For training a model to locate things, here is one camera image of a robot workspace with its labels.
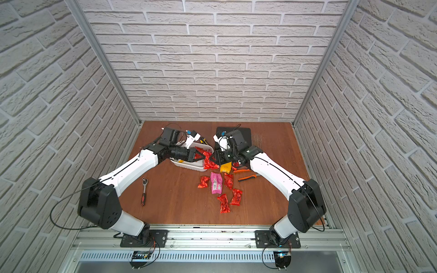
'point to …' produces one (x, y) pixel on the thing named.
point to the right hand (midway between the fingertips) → (215, 156)
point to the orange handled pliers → (246, 178)
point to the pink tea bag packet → (216, 183)
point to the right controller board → (283, 259)
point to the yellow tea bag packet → (226, 168)
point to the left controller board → (139, 255)
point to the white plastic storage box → (197, 165)
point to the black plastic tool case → (246, 132)
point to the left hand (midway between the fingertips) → (206, 155)
